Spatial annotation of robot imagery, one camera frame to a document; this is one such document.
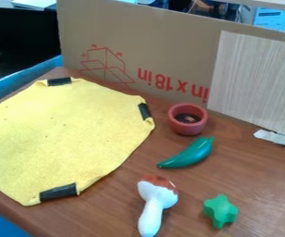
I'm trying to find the yellow cloth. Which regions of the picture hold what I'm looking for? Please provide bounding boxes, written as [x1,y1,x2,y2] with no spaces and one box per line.
[0,76,156,207]

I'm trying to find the red toy pot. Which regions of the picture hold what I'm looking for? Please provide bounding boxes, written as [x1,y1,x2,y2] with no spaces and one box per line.
[167,103,210,137]

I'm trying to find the green toy pepper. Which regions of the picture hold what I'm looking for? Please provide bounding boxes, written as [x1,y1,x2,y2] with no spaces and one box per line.
[155,136,216,170]

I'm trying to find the cardboard box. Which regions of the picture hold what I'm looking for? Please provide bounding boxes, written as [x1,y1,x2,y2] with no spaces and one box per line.
[56,0,285,106]

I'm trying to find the white toy mushroom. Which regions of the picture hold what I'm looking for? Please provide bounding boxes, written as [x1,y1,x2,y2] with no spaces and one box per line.
[136,174,180,237]

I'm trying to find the light wooden board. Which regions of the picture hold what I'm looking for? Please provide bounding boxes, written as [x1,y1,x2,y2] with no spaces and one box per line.
[205,30,285,139]

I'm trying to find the green star toy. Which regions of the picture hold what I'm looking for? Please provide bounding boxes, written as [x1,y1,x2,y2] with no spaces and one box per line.
[202,193,240,231]

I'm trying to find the blue and white box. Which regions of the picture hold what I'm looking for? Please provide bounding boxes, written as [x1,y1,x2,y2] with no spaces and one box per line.
[252,6,285,31]

